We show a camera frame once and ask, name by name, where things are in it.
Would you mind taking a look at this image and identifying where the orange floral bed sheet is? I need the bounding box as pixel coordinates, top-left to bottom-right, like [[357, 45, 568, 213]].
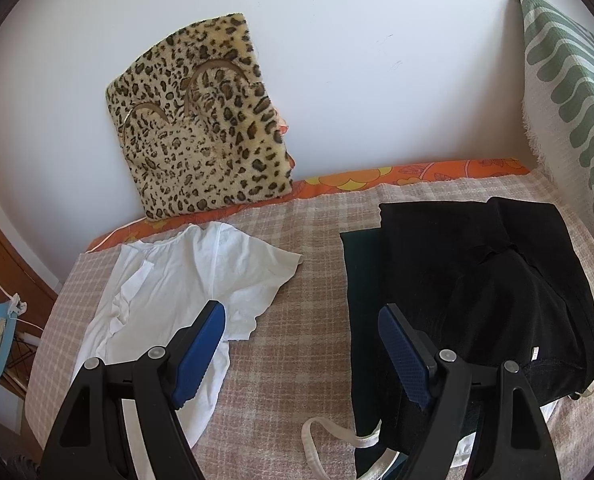
[[84, 158, 533, 253]]

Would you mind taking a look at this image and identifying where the leopard print cushion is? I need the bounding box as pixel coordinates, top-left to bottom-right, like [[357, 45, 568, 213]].
[[104, 11, 294, 221]]

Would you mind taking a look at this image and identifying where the wooden furniture panel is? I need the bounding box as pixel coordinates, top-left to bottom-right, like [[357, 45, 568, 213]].
[[0, 195, 60, 431]]

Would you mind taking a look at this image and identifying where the white strappy garment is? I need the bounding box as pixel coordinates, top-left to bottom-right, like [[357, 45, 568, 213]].
[[301, 287, 594, 480]]

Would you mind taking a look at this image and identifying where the pink checked blanket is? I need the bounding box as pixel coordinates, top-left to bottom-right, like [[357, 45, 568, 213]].
[[24, 170, 594, 480]]

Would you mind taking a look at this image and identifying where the black garment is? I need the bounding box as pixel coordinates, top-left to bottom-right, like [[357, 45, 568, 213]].
[[377, 196, 594, 480]]

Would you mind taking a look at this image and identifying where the green patterned white cushion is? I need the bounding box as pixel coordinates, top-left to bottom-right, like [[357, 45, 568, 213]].
[[514, 0, 594, 256]]

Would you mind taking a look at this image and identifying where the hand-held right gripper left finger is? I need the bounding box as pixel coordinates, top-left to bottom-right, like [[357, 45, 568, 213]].
[[42, 300, 228, 480]]

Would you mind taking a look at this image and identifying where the dark green cloth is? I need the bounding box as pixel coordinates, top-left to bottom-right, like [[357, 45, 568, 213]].
[[340, 229, 403, 480]]

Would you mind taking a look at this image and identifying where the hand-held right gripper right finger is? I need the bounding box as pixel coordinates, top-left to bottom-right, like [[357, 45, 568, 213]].
[[377, 302, 560, 480]]

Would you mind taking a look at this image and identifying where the white t-shirt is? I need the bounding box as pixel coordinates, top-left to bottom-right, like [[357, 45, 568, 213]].
[[69, 222, 305, 448]]

